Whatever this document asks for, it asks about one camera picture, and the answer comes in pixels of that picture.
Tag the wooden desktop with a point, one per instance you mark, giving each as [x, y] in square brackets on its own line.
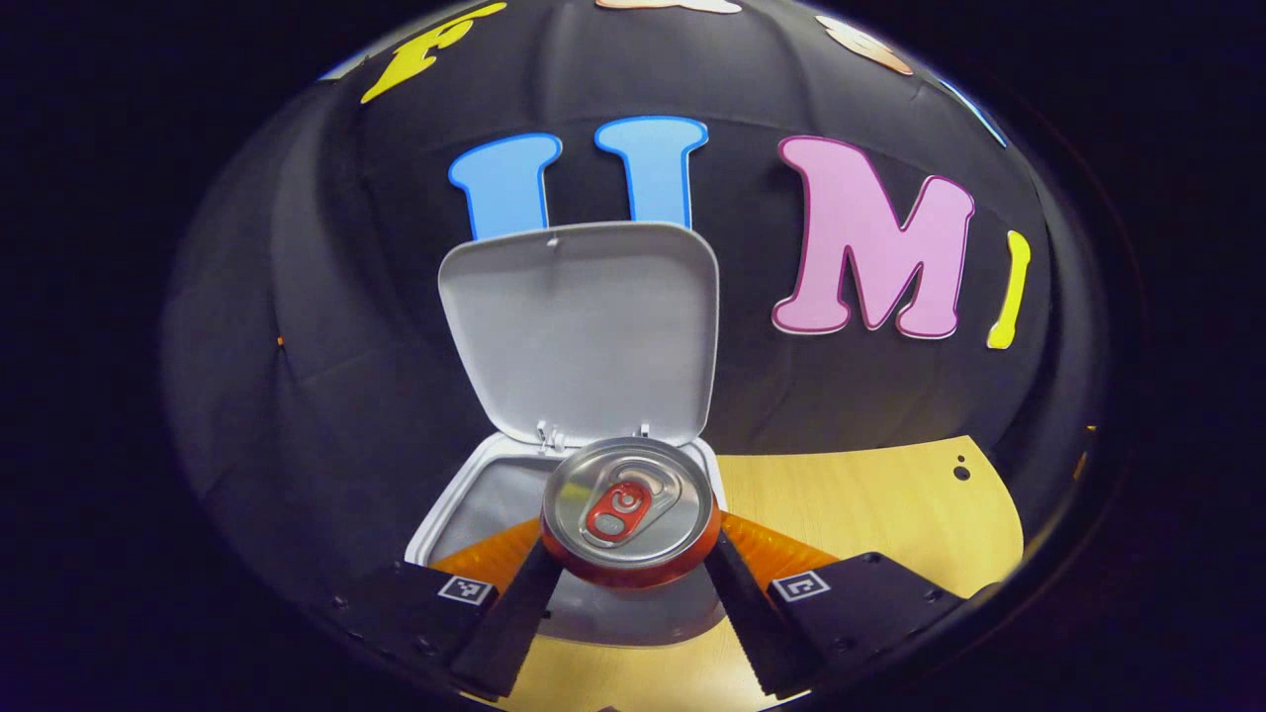
[870, 504]

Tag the red pop can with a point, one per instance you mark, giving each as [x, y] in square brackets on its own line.
[628, 504]

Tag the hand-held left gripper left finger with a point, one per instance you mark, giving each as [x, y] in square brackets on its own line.
[514, 633]

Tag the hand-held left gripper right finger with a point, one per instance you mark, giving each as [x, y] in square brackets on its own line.
[757, 633]

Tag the white desktop garbage bin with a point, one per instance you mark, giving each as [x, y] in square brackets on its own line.
[584, 326]

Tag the black backdrop cloth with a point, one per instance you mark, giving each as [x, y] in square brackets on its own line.
[326, 297]

